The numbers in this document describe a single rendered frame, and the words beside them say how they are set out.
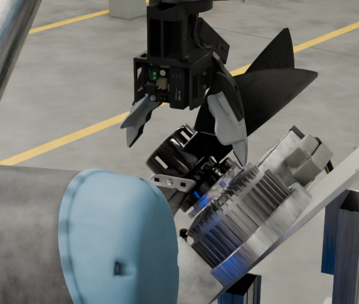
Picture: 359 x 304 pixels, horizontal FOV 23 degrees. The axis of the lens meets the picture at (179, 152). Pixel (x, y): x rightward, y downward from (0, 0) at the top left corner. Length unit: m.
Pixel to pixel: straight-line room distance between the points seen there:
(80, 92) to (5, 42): 5.19
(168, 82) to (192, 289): 0.79
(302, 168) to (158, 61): 1.02
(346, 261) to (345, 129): 3.61
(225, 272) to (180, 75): 0.79
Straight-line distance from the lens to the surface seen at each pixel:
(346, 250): 1.75
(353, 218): 1.70
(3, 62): 0.73
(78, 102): 5.73
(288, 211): 1.68
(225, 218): 1.69
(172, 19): 0.94
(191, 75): 0.95
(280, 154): 1.98
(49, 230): 0.55
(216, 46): 1.05
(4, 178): 0.58
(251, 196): 1.68
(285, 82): 1.58
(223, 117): 1.00
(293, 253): 3.91
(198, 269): 1.72
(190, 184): 1.70
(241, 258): 1.66
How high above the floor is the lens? 1.89
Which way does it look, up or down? 23 degrees down
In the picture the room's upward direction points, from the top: straight up
